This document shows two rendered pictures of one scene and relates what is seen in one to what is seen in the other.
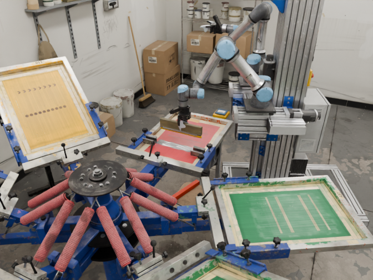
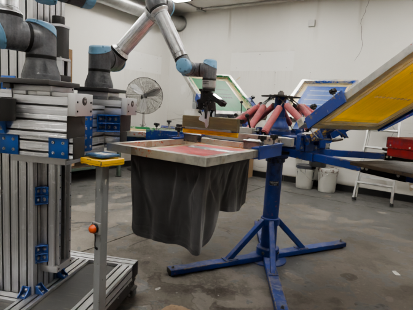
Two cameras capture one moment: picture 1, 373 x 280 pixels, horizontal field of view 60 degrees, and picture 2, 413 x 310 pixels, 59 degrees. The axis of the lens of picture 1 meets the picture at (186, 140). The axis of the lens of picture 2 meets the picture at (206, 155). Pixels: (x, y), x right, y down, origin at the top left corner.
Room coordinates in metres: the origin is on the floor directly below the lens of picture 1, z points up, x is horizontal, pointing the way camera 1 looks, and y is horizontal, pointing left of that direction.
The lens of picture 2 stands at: (4.19, 0.32, 1.19)
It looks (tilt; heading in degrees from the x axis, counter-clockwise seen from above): 8 degrees down; 188
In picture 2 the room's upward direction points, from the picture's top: 4 degrees clockwise
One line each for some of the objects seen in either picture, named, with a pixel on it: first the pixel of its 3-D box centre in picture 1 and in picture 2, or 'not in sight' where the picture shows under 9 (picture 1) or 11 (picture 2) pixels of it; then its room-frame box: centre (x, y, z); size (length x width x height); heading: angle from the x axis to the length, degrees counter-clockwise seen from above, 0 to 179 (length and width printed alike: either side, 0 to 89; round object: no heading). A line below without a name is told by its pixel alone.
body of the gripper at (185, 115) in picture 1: (184, 112); (206, 99); (2.21, 0.02, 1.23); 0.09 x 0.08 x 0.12; 65
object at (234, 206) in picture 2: not in sight; (226, 199); (2.42, 0.18, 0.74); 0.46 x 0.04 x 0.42; 155
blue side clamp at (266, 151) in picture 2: (140, 143); (267, 150); (2.19, 0.37, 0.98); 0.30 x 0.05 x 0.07; 155
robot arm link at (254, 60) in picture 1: (253, 63); (39, 38); (2.80, -0.59, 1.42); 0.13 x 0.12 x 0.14; 152
